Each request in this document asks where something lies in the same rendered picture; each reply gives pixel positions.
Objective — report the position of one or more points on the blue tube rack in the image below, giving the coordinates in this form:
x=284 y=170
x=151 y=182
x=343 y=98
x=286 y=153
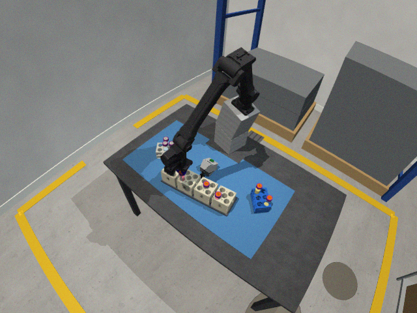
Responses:
x=258 y=202

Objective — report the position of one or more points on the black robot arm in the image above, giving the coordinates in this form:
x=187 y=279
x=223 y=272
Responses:
x=238 y=65

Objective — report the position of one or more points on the centrifuge tube with yellow liquid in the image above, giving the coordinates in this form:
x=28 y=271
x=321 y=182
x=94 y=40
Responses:
x=268 y=200

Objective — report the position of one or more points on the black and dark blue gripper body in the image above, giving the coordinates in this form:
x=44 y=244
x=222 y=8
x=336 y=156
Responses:
x=188 y=163

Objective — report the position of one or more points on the white tube rack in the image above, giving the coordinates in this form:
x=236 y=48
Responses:
x=159 y=150

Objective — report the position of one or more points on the cream block with round holes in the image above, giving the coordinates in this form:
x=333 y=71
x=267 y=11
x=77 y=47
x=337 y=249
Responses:
x=172 y=180
x=205 y=195
x=190 y=182
x=225 y=202

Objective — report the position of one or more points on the blue flat mat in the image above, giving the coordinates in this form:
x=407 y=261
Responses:
x=243 y=229

